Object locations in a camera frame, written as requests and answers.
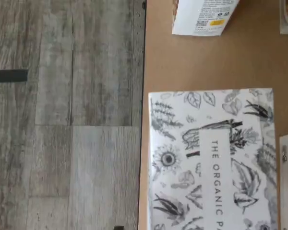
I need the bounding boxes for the black metal shelf rack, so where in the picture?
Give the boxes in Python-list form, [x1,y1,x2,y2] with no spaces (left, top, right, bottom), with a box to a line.
[132,0,147,230]

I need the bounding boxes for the particle board shelf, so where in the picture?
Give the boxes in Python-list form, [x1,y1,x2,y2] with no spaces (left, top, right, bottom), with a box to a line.
[138,0,288,230]

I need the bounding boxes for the black tape strip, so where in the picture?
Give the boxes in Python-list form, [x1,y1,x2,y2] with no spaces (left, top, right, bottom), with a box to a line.
[0,69,29,84]

